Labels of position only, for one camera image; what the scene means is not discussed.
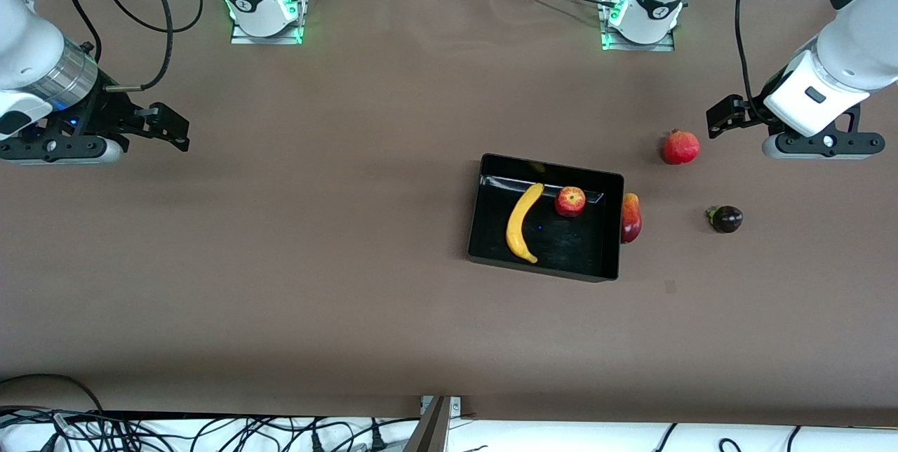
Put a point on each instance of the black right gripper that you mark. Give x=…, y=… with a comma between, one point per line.
x=112, y=112

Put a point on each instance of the yellow banana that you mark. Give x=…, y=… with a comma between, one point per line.
x=519, y=227

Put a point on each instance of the aluminium profile bar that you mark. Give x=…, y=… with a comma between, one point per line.
x=431, y=431

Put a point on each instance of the red pomegranate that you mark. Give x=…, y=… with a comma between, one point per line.
x=680, y=147

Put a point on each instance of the black plastic tray box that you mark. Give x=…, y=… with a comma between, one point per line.
x=561, y=241

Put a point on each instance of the dark purple mangosteen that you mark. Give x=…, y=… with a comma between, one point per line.
x=727, y=219

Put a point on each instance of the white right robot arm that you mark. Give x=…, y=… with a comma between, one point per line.
x=21, y=24

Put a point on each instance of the red yellow mango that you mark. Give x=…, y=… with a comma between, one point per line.
x=632, y=220

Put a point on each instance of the red yellow apple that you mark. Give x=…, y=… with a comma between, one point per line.
x=570, y=201

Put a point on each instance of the brown table cover mat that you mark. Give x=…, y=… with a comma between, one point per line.
x=351, y=297

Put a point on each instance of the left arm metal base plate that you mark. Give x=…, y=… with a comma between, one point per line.
x=659, y=47

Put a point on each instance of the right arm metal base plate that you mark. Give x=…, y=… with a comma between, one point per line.
x=280, y=38

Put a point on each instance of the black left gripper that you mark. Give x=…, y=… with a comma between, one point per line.
x=751, y=115

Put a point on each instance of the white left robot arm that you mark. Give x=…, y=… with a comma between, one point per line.
x=856, y=38

